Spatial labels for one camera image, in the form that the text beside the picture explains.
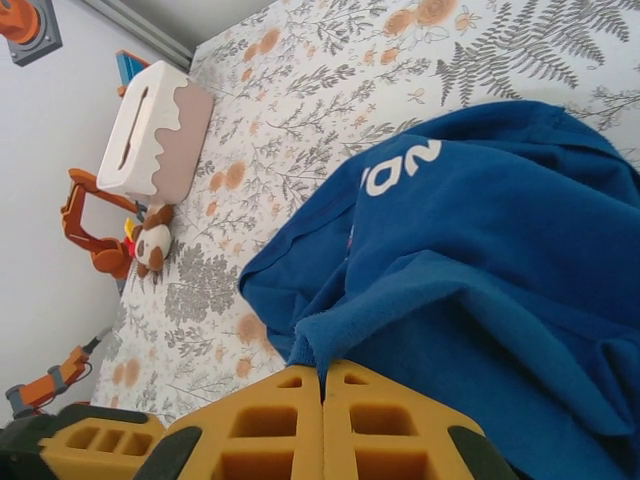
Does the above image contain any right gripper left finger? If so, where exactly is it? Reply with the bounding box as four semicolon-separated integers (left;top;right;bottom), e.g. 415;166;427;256
134;364;326;480

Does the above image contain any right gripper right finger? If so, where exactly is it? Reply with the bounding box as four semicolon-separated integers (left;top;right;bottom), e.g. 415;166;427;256
322;357;519;480

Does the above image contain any blue t-shirt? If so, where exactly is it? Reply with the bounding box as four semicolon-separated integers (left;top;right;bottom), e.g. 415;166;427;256
238;99;640;480

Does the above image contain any orange arm sticker grey base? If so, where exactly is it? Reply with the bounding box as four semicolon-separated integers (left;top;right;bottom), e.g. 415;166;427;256
0;0;65;67

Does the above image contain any brown white dog plush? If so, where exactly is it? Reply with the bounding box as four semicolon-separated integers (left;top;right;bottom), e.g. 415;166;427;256
123;202;175;280

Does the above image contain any white tissue box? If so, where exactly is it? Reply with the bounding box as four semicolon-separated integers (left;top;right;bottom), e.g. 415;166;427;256
96;60;215;206

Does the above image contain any floral fern tablecloth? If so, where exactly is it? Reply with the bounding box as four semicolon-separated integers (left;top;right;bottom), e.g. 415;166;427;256
89;0;640;431

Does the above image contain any blue orange rail sticker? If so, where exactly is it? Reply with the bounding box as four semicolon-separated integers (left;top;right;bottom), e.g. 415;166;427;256
115;48;152;97

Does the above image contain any aluminium frame post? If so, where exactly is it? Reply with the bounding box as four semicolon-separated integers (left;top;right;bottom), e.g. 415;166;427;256
79;0;195;70

